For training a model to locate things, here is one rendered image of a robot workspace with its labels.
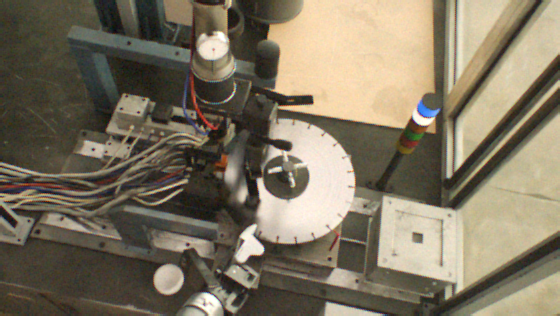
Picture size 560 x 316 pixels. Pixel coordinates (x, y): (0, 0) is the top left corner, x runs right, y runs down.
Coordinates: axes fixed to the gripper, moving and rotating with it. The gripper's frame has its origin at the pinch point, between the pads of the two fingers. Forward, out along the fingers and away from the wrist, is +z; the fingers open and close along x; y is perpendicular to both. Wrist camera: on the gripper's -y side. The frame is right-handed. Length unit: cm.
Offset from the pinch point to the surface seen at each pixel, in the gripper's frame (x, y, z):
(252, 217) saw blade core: 8.0, -0.9, 0.9
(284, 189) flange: 14.0, 2.0, 8.3
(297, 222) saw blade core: 10.5, 8.4, 4.5
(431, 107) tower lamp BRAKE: 44, 21, 18
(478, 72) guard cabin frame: 48, 29, 53
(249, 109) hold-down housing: 36.8, -7.4, -9.9
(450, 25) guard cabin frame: 49, 17, 95
